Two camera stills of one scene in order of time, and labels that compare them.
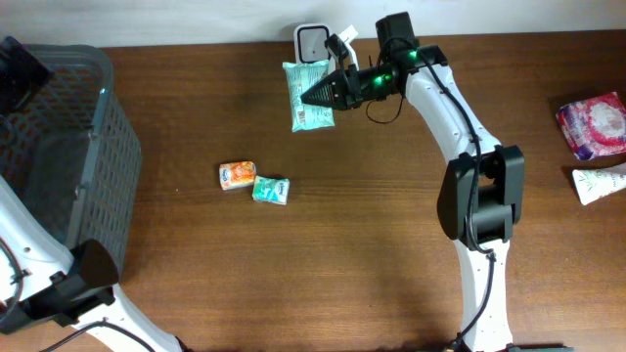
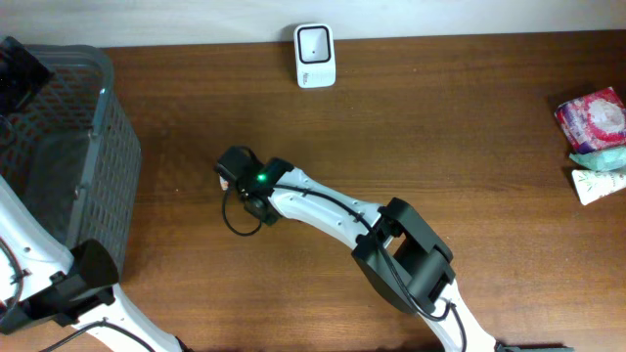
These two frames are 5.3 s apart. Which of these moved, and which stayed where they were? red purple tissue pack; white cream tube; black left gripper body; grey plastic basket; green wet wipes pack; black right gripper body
Moved: green wet wipes pack; black right gripper body
Stayed: red purple tissue pack; grey plastic basket; white cream tube; black left gripper body
